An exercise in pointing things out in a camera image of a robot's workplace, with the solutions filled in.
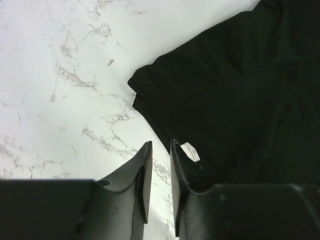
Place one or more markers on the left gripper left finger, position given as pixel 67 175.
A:
pixel 118 208

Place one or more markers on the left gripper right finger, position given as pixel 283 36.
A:
pixel 194 193

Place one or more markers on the black t shirt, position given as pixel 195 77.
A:
pixel 245 94

